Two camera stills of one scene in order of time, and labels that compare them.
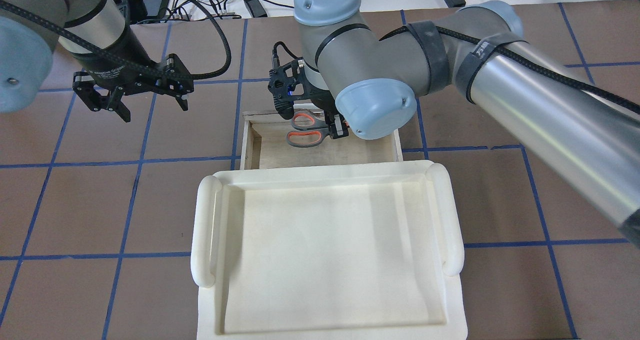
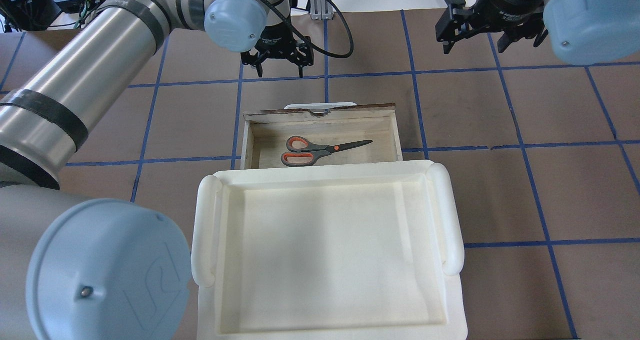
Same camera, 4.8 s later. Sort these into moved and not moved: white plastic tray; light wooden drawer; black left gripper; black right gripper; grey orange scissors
Moved: black right gripper; black left gripper; grey orange scissors
Not moved: white plastic tray; light wooden drawer
